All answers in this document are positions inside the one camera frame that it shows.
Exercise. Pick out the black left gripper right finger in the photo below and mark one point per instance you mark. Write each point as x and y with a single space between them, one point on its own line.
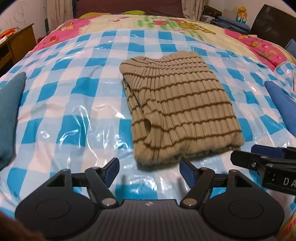
199 181

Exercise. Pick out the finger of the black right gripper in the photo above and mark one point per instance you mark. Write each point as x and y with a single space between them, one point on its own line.
274 152
251 161

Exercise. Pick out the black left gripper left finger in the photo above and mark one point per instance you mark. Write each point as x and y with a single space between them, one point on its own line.
99 181

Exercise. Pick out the beige striped knit sweater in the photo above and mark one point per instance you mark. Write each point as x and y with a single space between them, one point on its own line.
179 108

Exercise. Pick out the folded dark blue clothes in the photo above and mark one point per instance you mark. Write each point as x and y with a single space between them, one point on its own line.
231 25

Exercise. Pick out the blue knit garment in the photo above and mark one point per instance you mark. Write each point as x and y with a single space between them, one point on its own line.
284 103

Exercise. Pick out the cartoon print bed quilt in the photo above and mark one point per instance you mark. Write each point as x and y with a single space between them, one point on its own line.
251 46

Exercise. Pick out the teal folded cloth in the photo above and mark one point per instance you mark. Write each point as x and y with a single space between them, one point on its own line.
11 95

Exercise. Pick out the dark wooden board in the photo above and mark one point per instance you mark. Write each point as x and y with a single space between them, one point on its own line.
274 25

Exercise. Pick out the yellow cartoon box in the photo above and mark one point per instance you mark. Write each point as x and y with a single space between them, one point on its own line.
241 16

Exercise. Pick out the wooden side desk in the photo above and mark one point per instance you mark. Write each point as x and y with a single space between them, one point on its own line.
16 47

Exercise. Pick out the beige curtain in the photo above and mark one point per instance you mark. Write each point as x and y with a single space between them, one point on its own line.
58 12

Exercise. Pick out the dark red headboard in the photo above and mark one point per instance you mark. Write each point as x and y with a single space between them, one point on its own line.
116 7

